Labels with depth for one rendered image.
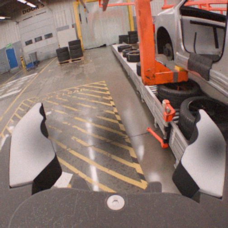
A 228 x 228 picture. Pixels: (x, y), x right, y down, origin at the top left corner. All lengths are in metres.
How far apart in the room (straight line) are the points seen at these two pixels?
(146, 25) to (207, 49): 1.02
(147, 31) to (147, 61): 0.39
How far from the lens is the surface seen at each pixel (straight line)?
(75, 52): 7.62
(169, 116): 1.43
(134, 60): 4.37
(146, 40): 1.87
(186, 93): 1.91
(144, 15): 1.87
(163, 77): 2.05
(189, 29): 2.22
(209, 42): 2.44
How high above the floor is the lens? 1.29
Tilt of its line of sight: 32 degrees down
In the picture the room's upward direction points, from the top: 8 degrees counter-clockwise
